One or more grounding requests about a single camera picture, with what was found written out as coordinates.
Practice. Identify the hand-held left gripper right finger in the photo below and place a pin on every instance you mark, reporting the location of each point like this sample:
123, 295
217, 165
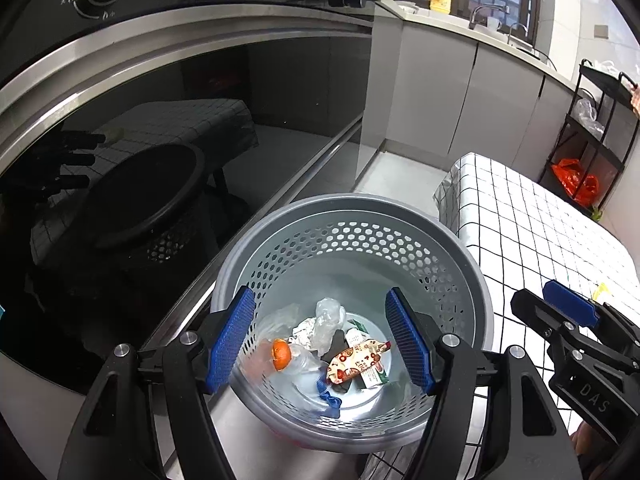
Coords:
407, 340

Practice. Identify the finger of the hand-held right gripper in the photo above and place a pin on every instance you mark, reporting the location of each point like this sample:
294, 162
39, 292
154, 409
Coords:
535, 310
570, 302

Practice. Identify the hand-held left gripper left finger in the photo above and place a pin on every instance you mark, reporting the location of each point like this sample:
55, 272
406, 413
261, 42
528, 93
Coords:
232, 340

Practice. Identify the clear bottle orange cap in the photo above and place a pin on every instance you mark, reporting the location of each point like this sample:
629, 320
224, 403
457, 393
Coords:
281, 352

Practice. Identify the white and green carton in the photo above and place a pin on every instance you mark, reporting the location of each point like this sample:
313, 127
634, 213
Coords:
356, 331

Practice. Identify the red patterned snack wrapper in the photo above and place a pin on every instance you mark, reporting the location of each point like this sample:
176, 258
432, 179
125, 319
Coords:
355, 362

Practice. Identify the clear plastic bag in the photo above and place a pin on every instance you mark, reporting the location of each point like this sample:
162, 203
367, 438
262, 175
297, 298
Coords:
587, 115
327, 325

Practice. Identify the blue plastic scrap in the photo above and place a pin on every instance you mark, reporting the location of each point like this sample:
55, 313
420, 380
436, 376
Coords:
330, 400

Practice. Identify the grey perforated basket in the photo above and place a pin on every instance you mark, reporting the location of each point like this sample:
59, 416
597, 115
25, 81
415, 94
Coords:
350, 240

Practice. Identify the person's right hand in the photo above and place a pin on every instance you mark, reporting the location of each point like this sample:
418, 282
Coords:
585, 452

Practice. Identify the yellow wrapper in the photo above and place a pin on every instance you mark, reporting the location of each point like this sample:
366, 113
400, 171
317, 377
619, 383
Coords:
602, 291

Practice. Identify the black and white checked tablecloth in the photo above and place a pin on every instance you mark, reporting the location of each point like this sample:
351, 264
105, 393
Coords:
525, 230

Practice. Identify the green leafy vegetable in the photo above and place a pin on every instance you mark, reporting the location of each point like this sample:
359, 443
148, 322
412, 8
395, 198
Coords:
597, 214

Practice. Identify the orange plastic bag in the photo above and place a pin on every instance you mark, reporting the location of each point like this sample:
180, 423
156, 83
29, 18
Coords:
575, 177

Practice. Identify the clear plastic bag on rack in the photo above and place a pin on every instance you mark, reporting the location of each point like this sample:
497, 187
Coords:
587, 115

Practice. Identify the checked kitchen cloth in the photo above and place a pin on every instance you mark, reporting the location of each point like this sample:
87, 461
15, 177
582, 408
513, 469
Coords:
636, 102

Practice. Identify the black metal rack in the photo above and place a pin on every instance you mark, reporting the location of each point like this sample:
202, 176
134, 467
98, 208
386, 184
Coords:
605, 82

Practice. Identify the grey kitchen cabinet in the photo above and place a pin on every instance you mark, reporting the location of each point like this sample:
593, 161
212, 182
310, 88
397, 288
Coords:
500, 90

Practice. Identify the white plastic bag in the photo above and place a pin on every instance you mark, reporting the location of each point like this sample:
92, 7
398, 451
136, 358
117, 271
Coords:
607, 66

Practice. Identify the white cup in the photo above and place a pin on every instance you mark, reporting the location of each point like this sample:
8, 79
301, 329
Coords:
493, 23

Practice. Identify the chrome faucet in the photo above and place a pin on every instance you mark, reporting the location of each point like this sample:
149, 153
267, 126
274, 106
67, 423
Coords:
475, 15

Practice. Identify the white wall socket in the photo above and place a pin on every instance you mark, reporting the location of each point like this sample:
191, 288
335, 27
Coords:
601, 31

